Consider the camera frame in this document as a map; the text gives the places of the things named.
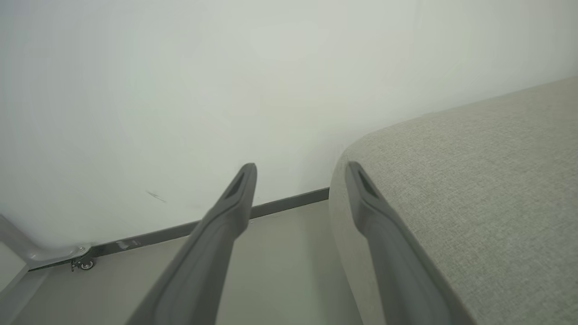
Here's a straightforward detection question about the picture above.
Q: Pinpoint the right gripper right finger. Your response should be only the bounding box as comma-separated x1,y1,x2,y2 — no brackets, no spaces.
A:
345,161,478,325

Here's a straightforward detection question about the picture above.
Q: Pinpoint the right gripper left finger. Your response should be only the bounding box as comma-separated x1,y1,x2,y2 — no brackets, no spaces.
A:
126,162,258,325

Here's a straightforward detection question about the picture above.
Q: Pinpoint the dark baseboard strip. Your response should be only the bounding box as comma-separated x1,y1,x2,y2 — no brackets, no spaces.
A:
90,187,330,259

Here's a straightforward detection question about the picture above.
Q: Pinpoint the grey fabric sofa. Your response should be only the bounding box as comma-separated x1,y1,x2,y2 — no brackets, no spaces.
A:
328,77,578,325

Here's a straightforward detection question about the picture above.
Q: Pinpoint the white partition panel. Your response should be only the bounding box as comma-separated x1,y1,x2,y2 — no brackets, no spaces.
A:
0,241,46,325

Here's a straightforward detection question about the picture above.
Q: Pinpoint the grey metal frame tube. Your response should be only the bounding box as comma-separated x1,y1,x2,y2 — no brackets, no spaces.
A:
0,213,94,271

